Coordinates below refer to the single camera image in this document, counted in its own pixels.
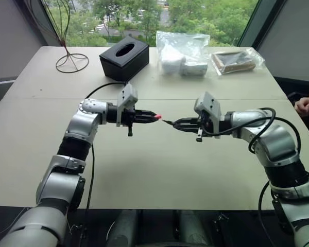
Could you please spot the black tissue box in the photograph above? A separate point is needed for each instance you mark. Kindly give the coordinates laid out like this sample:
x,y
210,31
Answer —
x,y
126,60

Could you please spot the bystander bare hand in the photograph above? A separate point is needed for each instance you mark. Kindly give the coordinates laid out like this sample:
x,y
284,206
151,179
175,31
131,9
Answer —
x,y
306,105

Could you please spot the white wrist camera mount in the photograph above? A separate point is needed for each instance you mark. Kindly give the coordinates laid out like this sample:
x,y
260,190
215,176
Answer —
x,y
127,95
210,104

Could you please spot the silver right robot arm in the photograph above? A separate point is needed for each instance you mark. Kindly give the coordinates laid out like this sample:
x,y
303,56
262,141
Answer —
x,y
278,144

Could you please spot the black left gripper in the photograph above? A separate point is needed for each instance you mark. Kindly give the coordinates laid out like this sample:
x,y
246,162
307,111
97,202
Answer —
x,y
128,115

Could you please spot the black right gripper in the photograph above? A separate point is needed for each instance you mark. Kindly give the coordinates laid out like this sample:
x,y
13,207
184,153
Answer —
x,y
204,123

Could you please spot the clear bag with brown frame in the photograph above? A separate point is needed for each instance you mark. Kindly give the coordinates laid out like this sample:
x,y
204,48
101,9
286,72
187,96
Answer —
x,y
234,61

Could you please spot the clear bag with white parts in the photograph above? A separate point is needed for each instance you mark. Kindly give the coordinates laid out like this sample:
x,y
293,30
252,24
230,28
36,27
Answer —
x,y
181,51

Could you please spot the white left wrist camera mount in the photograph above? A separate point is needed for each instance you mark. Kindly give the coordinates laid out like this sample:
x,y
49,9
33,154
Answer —
x,y
127,95

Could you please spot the red marker cap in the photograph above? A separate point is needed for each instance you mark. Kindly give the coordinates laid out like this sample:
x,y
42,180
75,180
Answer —
x,y
158,117

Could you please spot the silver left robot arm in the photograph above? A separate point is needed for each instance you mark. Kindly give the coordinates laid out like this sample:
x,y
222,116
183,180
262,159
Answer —
x,y
77,123

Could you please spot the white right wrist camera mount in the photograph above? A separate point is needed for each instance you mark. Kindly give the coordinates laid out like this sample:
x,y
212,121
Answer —
x,y
210,104

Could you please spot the dark window frame post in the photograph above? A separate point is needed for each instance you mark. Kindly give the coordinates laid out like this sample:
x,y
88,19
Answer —
x,y
251,23
49,23

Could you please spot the dark rounded grey shape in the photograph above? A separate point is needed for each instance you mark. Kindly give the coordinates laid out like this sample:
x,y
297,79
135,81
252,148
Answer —
x,y
124,229

